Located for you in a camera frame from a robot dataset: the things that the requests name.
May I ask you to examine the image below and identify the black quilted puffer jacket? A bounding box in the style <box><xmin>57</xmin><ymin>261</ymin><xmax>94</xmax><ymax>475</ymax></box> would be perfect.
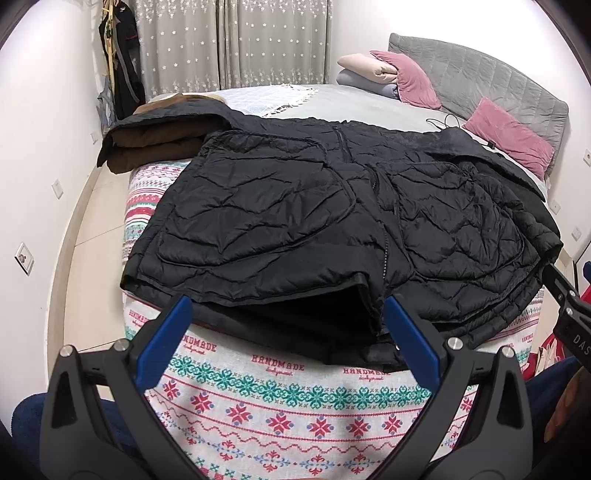
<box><xmin>121</xmin><ymin>107</ymin><xmax>562</xmax><ymax>372</ymax></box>

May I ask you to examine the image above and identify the pink pillow near headboard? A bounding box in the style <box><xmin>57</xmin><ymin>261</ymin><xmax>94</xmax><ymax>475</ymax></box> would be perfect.
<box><xmin>464</xmin><ymin>97</ymin><xmax>555</xmax><ymax>180</ymax></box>

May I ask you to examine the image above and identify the grey quilted headboard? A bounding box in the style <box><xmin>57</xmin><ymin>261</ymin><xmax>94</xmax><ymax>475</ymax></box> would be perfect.
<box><xmin>388</xmin><ymin>33</ymin><xmax>569</xmax><ymax>156</ymax></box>

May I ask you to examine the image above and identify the brown folded coat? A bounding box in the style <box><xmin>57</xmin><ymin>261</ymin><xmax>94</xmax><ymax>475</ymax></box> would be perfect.
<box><xmin>97</xmin><ymin>94</ymin><xmax>229</xmax><ymax>174</ymax></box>

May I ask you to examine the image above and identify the pink pillow on blankets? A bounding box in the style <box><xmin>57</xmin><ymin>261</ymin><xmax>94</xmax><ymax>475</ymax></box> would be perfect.
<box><xmin>370</xmin><ymin>50</ymin><xmax>442</xmax><ymax>110</ymax></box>

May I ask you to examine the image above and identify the folded grey blue blanket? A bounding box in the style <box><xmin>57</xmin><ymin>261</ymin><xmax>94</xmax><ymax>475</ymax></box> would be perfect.
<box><xmin>335</xmin><ymin>69</ymin><xmax>400</xmax><ymax>100</ymax></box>

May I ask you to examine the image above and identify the grey dotted curtain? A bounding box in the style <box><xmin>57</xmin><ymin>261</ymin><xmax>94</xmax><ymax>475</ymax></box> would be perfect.
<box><xmin>131</xmin><ymin>0</ymin><xmax>332</xmax><ymax>98</ymax></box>

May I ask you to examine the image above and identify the white wall socket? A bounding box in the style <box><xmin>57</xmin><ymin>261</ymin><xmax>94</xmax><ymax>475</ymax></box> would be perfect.
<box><xmin>14</xmin><ymin>242</ymin><xmax>34</xmax><ymax>276</ymax></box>

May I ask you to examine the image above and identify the white wall switch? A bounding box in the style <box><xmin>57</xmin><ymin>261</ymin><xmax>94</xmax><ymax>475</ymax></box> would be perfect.
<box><xmin>52</xmin><ymin>179</ymin><xmax>63</xmax><ymax>199</ymax></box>

